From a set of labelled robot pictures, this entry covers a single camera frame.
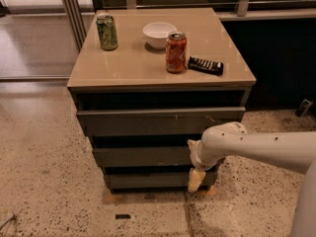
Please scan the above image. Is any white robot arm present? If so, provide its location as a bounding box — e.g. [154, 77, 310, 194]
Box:
[188, 121, 316, 237]

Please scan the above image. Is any green soda can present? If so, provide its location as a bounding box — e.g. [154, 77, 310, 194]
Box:
[96, 13, 119, 50]

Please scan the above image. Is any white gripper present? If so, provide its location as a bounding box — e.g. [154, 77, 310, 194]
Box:
[187, 139, 217, 193]

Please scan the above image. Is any grey drawer cabinet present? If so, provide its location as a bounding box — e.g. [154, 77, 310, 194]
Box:
[66, 7, 257, 194]

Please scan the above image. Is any grey drawer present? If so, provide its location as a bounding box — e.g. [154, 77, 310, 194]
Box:
[104, 168, 219, 191]
[77, 107, 246, 136]
[93, 146, 192, 167]

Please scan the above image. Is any metal door frame post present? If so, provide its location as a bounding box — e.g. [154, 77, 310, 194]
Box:
[62, 0, 86, 51]

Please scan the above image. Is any grey bottom drawer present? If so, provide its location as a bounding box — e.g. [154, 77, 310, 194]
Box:
[104, 168, 219, 191]

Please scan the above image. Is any orange soda can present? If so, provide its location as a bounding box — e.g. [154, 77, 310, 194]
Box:
[166, 32, 187, 73]

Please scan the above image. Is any white bowl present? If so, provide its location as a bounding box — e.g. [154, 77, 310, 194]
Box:
[143, 22, 177, 49]

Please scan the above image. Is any small black floor object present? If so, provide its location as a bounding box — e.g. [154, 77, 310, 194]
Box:
[295, 99, 313, 118]

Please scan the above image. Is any black snack bar wrapper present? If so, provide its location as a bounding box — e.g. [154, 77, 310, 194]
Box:
[188, 57, 224, 76]

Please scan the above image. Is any grey top drawer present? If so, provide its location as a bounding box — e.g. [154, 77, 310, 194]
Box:
[77, 107, 246, 136]

